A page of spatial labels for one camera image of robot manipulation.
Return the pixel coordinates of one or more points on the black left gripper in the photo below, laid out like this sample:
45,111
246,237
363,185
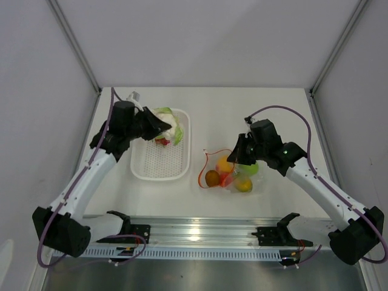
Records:
156,126

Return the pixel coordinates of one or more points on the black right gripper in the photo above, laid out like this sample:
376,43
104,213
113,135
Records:
237,156

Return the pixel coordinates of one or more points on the green apple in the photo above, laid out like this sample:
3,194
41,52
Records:
249,170

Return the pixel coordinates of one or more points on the white cauliflower with green leaves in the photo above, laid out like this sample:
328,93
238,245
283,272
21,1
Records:
176,133

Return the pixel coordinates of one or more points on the orange apricot fruit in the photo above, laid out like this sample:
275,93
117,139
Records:
223,166

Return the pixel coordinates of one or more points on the red peach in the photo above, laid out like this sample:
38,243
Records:
226,178

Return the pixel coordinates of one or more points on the yellow green mango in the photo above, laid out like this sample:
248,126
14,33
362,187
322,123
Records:
243,184

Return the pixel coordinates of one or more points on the clear zip bag orange zipper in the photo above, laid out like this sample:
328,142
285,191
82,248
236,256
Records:
259,180

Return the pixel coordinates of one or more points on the brown kiwi fruit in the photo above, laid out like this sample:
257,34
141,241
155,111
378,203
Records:
212,178

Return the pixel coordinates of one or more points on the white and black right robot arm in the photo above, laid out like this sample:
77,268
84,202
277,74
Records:
354,229

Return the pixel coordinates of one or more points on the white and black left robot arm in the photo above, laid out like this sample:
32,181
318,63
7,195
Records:
60,225

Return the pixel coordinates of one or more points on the red grape bunch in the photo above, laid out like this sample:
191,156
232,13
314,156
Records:
162,141

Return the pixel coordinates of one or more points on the white perforated plastic basket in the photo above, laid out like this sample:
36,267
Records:
155,162

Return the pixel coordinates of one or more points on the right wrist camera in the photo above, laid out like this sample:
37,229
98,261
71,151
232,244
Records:
249,120

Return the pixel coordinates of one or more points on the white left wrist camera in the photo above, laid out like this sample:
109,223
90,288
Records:
134,98

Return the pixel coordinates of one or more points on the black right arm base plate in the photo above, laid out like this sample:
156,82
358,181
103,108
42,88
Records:
278,236

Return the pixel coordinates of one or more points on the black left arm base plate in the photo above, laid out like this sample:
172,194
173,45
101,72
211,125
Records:
133,232

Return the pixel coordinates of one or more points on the white slotted cable duct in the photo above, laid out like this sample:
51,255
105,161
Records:
152,252

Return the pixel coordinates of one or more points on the right aluminium frame post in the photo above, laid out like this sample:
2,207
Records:
339,45

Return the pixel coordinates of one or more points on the aluminium frame post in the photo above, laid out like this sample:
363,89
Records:
72,41
339,45

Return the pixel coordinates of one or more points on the left aluminium frame post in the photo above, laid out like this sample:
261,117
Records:
72,41

